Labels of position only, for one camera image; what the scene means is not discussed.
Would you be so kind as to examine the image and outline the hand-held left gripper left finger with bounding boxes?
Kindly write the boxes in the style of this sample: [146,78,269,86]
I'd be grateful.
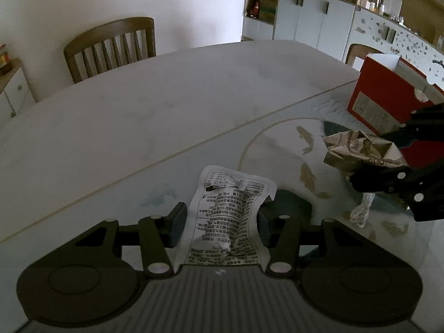
[73,202,188,279]

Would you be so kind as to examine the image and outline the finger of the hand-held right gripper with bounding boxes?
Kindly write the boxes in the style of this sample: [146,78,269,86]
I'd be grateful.
[381,103,444,148]
[350,168,431,209]

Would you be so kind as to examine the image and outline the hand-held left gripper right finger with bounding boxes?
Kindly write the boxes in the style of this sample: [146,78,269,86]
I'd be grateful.
[257,211,368,279]

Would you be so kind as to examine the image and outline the brown paper bag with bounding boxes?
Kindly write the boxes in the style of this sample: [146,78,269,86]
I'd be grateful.
[322,129,410,228]

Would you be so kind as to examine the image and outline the white printed packet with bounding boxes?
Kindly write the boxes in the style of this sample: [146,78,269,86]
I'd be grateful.
[173,165,277,266]

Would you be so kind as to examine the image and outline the red and white cardboard box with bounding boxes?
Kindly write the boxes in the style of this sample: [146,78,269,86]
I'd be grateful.
[347,53,444,167]

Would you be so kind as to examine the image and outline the white marble desktop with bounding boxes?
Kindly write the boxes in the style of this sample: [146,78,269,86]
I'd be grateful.
[0,39,444,333]

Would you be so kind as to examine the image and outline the white speckled cabinet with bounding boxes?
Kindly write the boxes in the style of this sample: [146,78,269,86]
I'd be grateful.
[349,7,444,84]

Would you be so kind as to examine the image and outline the low white cabinet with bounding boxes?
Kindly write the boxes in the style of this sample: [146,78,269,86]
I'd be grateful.
[242,16,276,41]

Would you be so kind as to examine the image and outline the green box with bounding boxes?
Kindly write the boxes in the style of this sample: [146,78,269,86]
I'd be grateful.
[260,0,278,25]

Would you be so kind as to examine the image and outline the white sideboard with wooden top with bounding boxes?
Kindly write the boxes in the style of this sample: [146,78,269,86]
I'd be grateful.
[0,57,37,120]

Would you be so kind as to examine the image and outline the tall white cabinet black handles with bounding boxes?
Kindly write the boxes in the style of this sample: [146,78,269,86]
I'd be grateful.
[274,0,356,59]

